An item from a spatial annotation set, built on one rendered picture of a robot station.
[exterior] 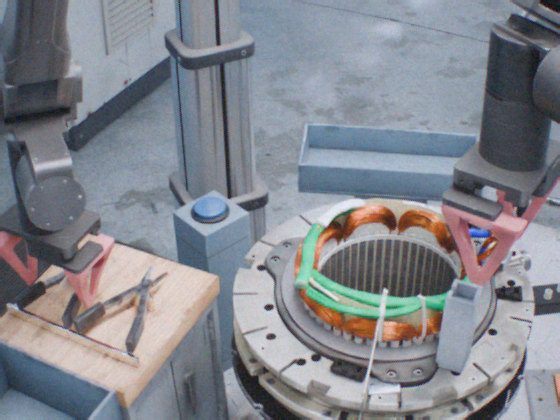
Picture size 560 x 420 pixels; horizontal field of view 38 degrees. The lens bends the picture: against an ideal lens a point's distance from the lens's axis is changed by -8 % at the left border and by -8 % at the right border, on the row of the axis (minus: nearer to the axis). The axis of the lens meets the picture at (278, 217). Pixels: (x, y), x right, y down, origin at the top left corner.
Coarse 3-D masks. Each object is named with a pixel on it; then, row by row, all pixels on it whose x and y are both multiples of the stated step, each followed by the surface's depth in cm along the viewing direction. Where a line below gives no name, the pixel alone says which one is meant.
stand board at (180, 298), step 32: (128, 256) 99; (64, 288) 95; (128, 288) 95; (160, 288) 95; (192, 288) 95; (0, 320) 91; (128, 320) 91; (160, 320) 91; (192, 320) 93; (32, 352) 87; (64, 352) 87; (96, 352) 87; (160, 352) 88; (128, 384) 83
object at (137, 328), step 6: (138, 318) 87; (132, 324) 86; (138, 324) 86; (132, 330) 85; (138, 330) 86; (132, 336) 85; (138, 336) 86; (126, 342) 84; (132, 342) 84; (132, 348) 84
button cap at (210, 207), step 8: (200, 200) 111; (208, 200) 111; (216, 200) 111; (200, 208) 110; (208, 208) 110; (216, 208) 110; (224, 208) 110; (200, 216) 110; (208, 216) 109; (216, 216) 109
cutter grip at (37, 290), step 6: (42, 282) 91; (30, 288) 90; (36, 288) 91; (42, 288) 91; (24, 294) 90; (30, 294) 90; (36, 294) 91; (42, 294) 92; (18, 300) 89; (24, 300) 90; (30, 300) 90; (18, 306) 90; (24, 306) 90
